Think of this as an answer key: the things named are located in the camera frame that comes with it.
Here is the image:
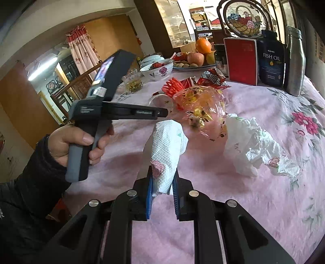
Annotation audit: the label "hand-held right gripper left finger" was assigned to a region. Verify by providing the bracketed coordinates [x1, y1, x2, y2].
[38, 166, 155, 264]

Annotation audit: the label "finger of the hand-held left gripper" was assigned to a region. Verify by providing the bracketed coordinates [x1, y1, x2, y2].
[102, 101, 169, 120]

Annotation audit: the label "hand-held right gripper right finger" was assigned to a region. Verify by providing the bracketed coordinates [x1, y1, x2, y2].
[171, 169, 287, 264]

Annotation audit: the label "clear plastic cup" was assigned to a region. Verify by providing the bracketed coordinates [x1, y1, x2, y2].
[150, 93, 176, 113]

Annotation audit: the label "torn red white carton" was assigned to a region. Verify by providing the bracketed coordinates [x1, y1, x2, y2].
[162, 77, 197, 98]

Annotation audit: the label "white paper towel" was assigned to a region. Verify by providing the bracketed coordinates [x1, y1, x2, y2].
[223, 113, 300, 178]
[150, 120, 190, 197]

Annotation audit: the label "clear gold-printed plastic wrapper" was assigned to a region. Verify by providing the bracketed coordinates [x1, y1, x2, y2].
[173, 85, 229, 141]

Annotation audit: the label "red snack wrapper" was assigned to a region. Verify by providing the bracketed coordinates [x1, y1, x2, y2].
[197, 68, 231, 89]

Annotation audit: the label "person's left forearm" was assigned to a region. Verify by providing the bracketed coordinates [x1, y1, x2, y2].
[0, 134, 72, 264]

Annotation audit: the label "person's left hand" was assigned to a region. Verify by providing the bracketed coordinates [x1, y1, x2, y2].
[48, 124, 115, 169]

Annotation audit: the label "glass cup of tea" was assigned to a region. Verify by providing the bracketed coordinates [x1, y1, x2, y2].
[122, 69, 144, 94]

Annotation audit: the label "curved wooden armchair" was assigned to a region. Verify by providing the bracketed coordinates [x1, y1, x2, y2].
[49, 61, 102, 122]

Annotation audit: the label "floral curtain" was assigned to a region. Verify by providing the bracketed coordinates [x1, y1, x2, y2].
[66, 25, 101, 77]

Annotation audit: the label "white floral bowl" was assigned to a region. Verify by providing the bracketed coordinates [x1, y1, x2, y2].
[140, 59, 174, 82]

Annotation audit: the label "white lidded bowl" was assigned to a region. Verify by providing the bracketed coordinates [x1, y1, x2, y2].
[140, 54, 165, 67]

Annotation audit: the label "blue-rimmed fruit plate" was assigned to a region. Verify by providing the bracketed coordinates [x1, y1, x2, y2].
[173, 52, 216, 72]

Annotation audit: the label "red snack packet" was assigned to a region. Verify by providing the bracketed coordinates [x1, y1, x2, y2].
[173, 52, 191, 63]

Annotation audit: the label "red apple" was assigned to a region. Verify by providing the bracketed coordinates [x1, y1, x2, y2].
[187, 52, 205, 66]

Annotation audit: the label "pink floral tablecloth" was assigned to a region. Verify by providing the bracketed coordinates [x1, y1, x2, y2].
[62, 54, 325, 264]

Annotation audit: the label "glass display cabinet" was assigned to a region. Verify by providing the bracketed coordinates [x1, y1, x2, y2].
[154, 0, 193, 49]

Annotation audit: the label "wooden door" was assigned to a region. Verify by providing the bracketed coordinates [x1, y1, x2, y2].
[0, 62, 60, 150]

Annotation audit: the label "orange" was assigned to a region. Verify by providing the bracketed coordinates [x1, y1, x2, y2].
[195, 38, 212, 54]

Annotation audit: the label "dark wooden chair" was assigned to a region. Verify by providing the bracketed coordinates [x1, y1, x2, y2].
[194, 28, 224, 46]

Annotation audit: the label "stacks of books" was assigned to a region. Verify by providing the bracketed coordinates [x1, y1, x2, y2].
[189, 8, 221, 31]

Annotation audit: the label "red box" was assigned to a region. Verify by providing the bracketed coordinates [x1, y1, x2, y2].
[223, 38, 258, 86]

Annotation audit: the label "decorative painted plate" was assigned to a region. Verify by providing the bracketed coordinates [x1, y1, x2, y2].
[216, 0, 278, 38]

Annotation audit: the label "dark blue supplement bottle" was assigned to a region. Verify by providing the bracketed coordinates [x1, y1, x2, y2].
[257, 30, 285, 88]

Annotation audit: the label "stainless steel bottle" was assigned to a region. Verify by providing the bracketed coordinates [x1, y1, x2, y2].
[283, 26, 306, 97]

